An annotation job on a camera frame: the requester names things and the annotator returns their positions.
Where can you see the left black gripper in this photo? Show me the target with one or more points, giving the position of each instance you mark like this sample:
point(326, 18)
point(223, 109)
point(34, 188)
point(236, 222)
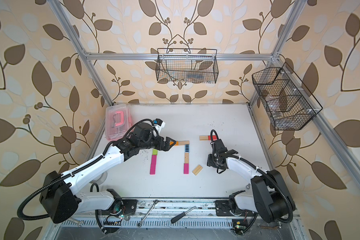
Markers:
point(165, 147)

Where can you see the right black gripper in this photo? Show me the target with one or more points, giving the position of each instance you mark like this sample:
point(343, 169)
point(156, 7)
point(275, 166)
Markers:
point(210, 161)

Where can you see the blue striped block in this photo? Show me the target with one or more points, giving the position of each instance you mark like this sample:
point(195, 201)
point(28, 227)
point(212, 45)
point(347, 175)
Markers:
point(187, 148)

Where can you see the red block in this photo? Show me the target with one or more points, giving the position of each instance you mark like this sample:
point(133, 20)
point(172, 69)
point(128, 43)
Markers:
point(212, 138)

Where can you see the magenta block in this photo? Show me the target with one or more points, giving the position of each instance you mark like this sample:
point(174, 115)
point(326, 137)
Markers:
point(186, 169)
point(152, 169)
point(154, 160)

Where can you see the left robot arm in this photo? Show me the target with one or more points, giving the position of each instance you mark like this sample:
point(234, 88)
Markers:
point(74, 191)

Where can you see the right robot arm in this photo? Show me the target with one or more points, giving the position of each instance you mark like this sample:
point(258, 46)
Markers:
point(266, 194)

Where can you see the small natural wood block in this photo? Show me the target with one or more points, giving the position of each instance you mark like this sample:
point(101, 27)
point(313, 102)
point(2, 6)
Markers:
point(197, 170)

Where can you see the pink plastic storage box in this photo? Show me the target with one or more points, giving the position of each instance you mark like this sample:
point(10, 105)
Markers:
point(118, 121)

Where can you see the silver wrench bottom left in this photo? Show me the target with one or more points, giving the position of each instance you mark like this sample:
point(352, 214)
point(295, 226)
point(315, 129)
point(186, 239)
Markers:
point(77, 222)

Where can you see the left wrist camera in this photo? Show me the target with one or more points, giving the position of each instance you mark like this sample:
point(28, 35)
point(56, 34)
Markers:
point(158, 125)

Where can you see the black handled screwdriver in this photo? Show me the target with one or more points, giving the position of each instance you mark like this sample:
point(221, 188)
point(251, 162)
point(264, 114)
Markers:
point(180, 216)

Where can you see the back black wire basket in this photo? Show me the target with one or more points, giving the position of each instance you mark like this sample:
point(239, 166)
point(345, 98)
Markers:
point(198, 66)

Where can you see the black wire basket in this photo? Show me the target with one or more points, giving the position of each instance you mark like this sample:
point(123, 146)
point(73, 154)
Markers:
point(198, 66)
point(288, 102)

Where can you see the silver wrench on rail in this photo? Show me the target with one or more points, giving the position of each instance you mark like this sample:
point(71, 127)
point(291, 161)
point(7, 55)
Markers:
point(140, 223)

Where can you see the right black wire basket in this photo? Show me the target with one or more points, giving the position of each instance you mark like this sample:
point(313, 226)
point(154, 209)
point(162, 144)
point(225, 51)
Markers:
point(288, 102)

